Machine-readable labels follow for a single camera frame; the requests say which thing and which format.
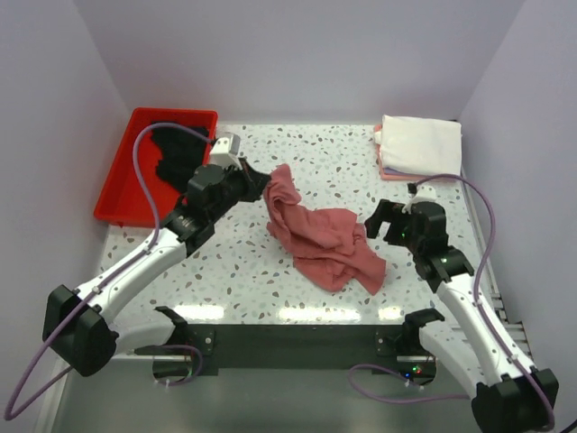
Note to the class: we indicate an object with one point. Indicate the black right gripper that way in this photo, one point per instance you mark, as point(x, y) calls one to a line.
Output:
point(389, 211)

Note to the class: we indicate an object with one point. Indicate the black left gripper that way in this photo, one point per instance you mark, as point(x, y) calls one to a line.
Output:
point(256, 181)

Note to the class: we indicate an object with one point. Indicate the dusty red t-shirt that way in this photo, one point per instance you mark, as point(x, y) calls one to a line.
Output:
point(328, 245)

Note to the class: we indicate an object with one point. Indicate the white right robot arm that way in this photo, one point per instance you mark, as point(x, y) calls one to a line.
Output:
point(508, 393)

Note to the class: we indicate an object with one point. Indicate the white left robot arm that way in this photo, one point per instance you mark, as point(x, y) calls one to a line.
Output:
point(78, 323)

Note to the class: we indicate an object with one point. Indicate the black t-shirts in bin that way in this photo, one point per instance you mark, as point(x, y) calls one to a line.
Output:
point(181, 154)

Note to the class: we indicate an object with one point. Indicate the folded white t-shirt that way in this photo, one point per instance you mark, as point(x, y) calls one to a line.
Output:
point(421, 146)

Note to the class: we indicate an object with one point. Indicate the red plastic bin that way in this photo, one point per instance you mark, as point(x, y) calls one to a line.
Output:
point(122, 201)

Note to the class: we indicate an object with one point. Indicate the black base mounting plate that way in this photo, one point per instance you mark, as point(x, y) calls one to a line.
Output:
point(293, 347)

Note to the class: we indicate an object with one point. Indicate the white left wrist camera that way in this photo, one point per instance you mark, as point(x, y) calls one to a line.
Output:
point(225, 151)

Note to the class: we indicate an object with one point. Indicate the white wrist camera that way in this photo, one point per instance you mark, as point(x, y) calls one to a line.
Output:
point(225, 151)
point(418, 194)

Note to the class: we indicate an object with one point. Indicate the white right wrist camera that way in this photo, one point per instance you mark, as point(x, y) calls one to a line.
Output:
point(418, 194)

